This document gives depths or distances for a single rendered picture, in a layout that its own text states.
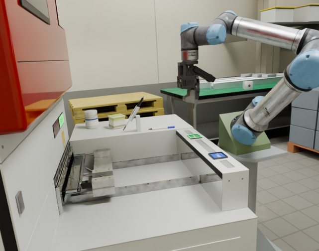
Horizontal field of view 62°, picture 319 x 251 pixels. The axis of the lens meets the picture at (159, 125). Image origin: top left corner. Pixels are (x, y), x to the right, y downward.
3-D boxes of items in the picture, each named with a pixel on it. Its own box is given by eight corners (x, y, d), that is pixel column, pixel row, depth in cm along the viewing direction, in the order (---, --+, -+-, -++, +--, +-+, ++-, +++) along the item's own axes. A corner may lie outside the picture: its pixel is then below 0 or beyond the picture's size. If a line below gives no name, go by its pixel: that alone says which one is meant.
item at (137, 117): (130, 133, 135) (128, 107, 131) (129, 131, 138) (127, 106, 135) (142, 132, 136) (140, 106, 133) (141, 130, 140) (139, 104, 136)
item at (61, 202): (58, 214, 88) (53, 188, 86) (71, 164, 130) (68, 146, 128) (63, 213, 89) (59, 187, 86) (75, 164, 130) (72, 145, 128)
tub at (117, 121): (113, 129, 143) (112, 117, 141) (108, 127, 149) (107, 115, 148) (126, 127, 147) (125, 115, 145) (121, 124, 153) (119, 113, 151)
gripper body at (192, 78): (177, 88, 121) (176, 61, 118) (195, 87, 123) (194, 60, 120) (182, 90, 114) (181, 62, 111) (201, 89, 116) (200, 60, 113)
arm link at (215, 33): (229, 16, 105) (205, 20, 112) (215, 28, 99) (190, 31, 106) (232, 36, 109) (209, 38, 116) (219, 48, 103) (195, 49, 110)
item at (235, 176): (222, 211, 89) (222, 173, 86) (177, 155, 142) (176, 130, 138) (248, 207, 91) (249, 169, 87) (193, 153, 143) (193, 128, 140)
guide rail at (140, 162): (77, 174, 125) (76, 168, 124) (77, 172, 127) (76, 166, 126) (179, 160, 135) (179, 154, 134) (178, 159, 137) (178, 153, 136)
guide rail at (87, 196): (71, 203, 100) (70, 196, 99) (72, 200, 101) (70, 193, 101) (198, 184, 109) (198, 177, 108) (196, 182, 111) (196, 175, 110)
